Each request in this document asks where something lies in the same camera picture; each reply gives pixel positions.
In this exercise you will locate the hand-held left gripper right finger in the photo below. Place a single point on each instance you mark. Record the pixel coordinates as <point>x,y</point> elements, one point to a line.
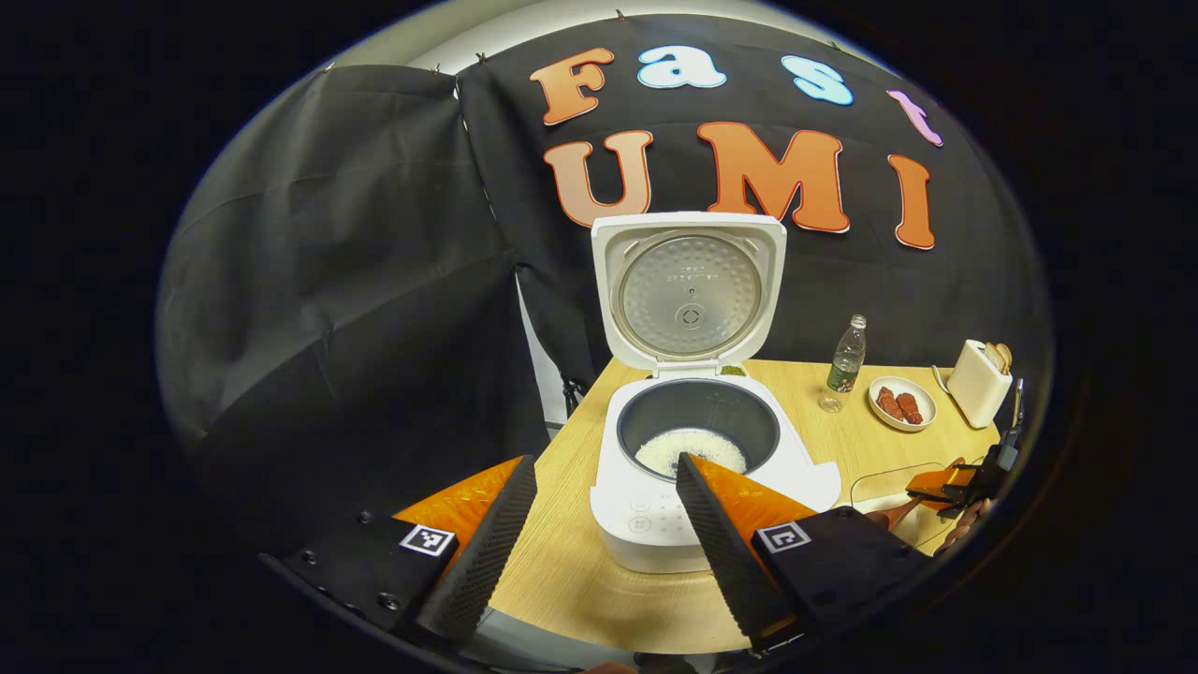
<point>725,562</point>

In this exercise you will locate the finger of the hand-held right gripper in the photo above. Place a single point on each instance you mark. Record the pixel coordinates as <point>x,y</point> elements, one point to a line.
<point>936,482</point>

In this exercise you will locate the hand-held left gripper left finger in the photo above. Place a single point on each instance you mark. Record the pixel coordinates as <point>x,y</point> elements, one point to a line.
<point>482,562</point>

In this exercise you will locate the brown wooden spoon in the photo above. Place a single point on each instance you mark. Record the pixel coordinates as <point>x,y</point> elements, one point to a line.
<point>898,513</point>

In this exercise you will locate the white rice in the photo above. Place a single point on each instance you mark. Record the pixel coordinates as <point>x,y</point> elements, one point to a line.
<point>674,449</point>

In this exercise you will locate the white rice cooker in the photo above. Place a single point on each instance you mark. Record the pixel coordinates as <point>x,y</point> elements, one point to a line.
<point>693,281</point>

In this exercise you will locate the white round plate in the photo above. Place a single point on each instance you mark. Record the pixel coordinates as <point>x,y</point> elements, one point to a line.
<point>922,426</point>

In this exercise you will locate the white toaster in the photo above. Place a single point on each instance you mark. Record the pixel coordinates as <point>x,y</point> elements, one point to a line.
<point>973,388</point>

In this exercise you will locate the red meat patty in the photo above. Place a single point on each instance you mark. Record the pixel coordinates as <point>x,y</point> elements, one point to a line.
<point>910,408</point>
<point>890,402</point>

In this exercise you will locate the bread slice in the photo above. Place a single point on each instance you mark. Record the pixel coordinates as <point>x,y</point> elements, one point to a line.
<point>1004,356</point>
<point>991,356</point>

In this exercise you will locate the clear plastic water bottle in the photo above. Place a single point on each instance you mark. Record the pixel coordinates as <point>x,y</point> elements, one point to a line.
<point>847,365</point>

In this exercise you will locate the white divided condiment dish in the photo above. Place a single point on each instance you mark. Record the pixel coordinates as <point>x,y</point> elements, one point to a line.
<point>733,371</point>

